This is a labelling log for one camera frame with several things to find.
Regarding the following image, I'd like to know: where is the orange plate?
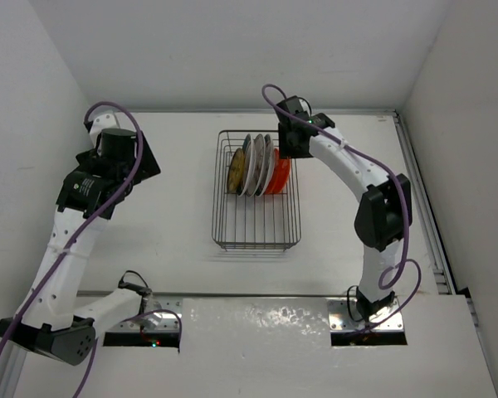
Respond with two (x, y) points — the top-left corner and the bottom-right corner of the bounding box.
(265, 149), (283, 195)
(274, 158), (291, 194)

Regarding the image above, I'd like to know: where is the yellow patterned plate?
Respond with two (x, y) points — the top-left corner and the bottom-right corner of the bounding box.
(226, 148), (245, 193)

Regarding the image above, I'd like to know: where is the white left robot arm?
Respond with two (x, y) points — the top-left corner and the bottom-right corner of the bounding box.
(0, 112), (160, 366)

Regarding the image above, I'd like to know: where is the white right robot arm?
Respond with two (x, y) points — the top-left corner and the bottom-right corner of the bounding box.
(275, 96), (413, 321)

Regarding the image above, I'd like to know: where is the orange plate in rack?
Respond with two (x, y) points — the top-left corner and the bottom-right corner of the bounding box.
(265, 149), (283, 195)

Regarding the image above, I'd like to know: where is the dark rimmed white plate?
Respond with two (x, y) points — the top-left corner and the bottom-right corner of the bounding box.
(255, 134), (275, 197)

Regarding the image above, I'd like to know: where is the white floral plate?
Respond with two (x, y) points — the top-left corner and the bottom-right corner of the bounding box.
(246, 133), (265, 197)

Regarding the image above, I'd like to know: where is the teal rimmed plate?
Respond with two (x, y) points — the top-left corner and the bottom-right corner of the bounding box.
(237, 134), (254, 196)

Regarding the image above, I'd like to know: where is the wire dish rack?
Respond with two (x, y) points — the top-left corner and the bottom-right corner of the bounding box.
(212, 129), (301, 251)

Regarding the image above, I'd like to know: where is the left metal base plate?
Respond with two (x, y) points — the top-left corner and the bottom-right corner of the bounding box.
(110, 295), (183, 333)

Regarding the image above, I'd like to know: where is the metal base plate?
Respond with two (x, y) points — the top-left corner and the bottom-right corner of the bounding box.
(110, 295), (183, 333)
(326, 296), (405, 333)

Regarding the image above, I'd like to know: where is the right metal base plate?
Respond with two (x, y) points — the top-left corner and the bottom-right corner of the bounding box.
(326, 296), (405, 333)

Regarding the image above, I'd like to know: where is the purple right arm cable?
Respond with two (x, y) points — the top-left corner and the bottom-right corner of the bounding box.
(261, 84), (422, 328)

